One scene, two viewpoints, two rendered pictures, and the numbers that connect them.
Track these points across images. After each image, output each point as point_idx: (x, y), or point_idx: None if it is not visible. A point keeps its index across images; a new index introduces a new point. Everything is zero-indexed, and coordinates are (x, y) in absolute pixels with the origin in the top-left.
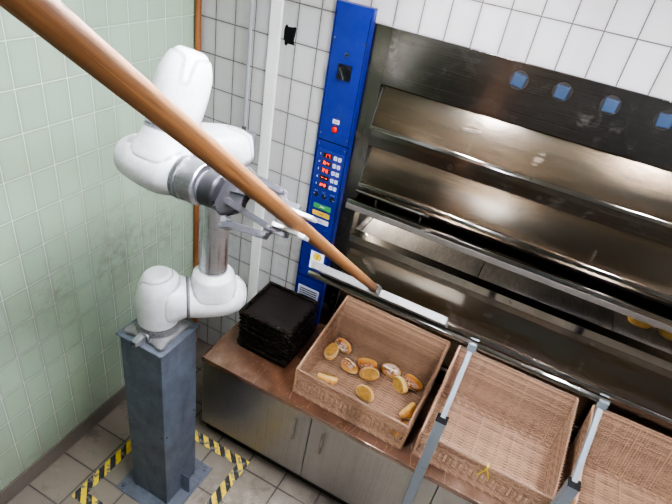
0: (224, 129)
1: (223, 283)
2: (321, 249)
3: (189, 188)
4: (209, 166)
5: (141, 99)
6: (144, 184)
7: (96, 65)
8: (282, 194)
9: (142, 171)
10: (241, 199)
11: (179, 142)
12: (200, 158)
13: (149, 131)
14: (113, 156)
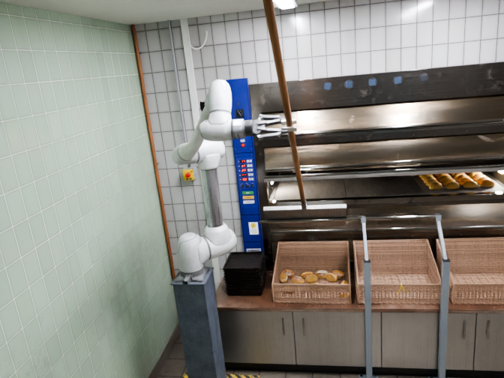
0: None
1: (224, 229)
2: (295, 146)
3: (241, 127)
4: (280, 80)
5: (279, 46)
6: (219, 136)
7: (277, 34)
8: (279, 118)
9: (218, 129)
10: (263, 125)
11: (279, 67)
12: (280, 75)
13: (216, 113)
14: (200, 130)
